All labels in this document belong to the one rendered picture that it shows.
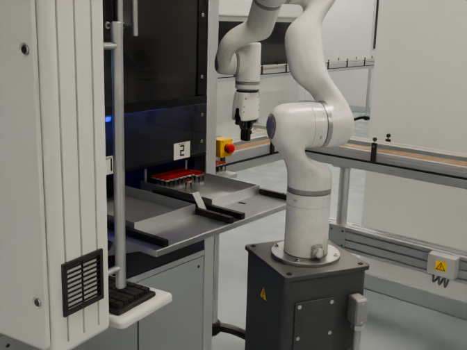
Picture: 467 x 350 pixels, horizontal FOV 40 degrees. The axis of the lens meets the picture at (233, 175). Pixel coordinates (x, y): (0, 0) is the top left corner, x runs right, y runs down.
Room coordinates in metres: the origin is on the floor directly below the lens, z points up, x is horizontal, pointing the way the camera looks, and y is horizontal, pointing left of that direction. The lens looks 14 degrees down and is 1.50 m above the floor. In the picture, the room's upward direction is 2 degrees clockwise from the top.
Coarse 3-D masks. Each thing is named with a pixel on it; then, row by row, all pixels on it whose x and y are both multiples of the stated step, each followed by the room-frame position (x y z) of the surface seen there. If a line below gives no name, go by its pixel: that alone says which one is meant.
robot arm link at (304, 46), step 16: (304, 0) 1.79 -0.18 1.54; (320, 0) 1.77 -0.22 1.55; (304, 16) 1.75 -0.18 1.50; (320, 16) 1.75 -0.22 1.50; (288, 32) 1.74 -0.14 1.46; (304, 32) 1.72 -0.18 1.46; (320, 32) 1.75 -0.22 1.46; (288, 48) 1.73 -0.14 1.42; (304, 48) 1.70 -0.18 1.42; (320, 48) 1.72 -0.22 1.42; (288, 64) 1.73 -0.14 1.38; (304, 64) 1.69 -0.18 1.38; (320, 64) 1.69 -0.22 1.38; (304, 80) 1.70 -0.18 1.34; (320, 80) 1.68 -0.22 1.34; (320, 96) 1.69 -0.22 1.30; (336, 96) 1.67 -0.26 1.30; (336, 112) 1.64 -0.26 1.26; (336, 128) 1.63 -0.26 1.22; (352, 128) 1.66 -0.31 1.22; (336, 144) 1.66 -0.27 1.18
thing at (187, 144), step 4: (176, 144) 2.25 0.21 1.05; (180, 144) 2.27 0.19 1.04; (184, 144) 2.28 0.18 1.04; (188, 144) 2.30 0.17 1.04; (176, 148) 2.25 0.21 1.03; (180, 148) 2.27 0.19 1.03; (184, 148) 2.28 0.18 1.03; (188, 148) 2.30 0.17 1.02; (176, 152) 2.25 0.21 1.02; (184, 152) 2.28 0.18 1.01; (188, 152) 2.30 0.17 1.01; (176, 156) 2.25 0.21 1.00; (180, 156) 2.27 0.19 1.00; (184, 156) 2.28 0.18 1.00; (188, 156) 2.30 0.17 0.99
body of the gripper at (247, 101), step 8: (240, 96) 2.14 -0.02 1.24; (248, 96) 2.15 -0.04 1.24; (256, 96) 2.19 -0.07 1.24; (240, 104) 2.14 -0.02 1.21; (248, 104) 2.15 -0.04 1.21; (256, 104) 2.19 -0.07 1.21; (232, 112) 2.16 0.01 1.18; (240, 112) 2.13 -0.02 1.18; (248, 112) 2.15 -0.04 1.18; (256, 112) 2.19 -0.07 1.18; (248, 120) 2.16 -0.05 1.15
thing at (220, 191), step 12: (204, 180) 2.37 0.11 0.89; (216, 180) 2.34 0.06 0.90; (228, 180) 2.30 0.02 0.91; (168, 192) 2.14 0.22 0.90; (180, 192) 2.10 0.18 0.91; (192, 192) 2.20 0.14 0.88; (204, 192) 2.21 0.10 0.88; (216, 192) 2.21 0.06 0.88; (228, 192) 2.22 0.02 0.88; (240, 192) 2.13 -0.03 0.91; (252, 192) 2.18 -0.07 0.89; (216, 204) 2.03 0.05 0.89
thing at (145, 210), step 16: (128, 192) 2.14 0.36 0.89; (144, 192) 2.09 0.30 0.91; (112, 208) 1.98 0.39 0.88; (128, 208) 1.99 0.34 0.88; (144, 208) 1.99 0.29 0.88; (160, 208) 2.00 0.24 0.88; (176, 208) 2.00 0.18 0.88; (192, 208) 1.94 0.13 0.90; (128, 224) 1.76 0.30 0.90; (144, 224) 1.77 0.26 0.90; (160, 224) 1.83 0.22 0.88
